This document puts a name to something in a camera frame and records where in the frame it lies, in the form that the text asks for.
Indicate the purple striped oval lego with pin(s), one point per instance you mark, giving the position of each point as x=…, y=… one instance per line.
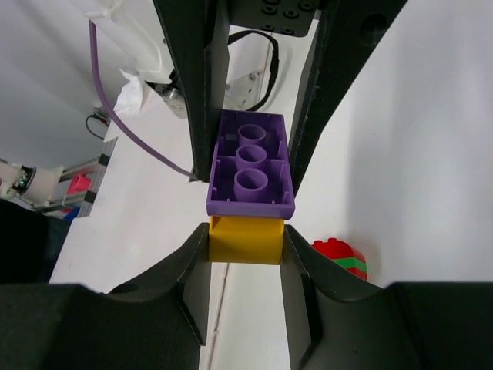
x=250, y=174

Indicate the pink plastic object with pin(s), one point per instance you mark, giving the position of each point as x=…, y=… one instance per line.
x=79, y=184

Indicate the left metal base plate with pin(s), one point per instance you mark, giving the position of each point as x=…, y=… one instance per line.
x=244, y=92

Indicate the yellow curved lego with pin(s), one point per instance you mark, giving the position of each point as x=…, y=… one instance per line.
x=245, y=240

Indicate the person forearm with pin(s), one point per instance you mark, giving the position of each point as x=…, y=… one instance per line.
x=24, y=241

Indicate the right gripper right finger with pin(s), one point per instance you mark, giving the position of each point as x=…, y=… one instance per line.
x=335, y=320

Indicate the red round striped lego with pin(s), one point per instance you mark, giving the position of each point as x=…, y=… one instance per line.
x=343, y=255

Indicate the crumpled white tissue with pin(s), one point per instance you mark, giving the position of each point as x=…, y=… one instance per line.
x=130, y=100

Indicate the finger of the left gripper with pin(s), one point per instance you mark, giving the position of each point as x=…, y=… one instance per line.
x=348, y=31
x=196, y=33

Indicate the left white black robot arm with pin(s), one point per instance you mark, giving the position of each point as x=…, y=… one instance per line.
x=145, y=43

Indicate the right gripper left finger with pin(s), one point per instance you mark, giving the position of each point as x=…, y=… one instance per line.
x=157, y=320

